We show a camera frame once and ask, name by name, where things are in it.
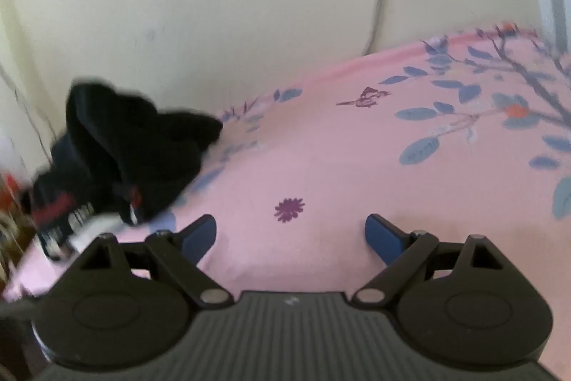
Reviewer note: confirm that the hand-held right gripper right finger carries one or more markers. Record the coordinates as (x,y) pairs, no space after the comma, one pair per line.
(382,239)

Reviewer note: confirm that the black printed garment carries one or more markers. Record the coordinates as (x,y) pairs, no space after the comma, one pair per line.
(134,140)

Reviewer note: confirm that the red blurred object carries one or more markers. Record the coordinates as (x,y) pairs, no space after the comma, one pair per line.
(8,193)

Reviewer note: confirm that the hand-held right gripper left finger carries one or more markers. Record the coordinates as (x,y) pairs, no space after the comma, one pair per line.
(201,236)

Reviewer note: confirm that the pink floral bed sheet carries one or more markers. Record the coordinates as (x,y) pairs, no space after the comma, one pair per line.
(312,140)

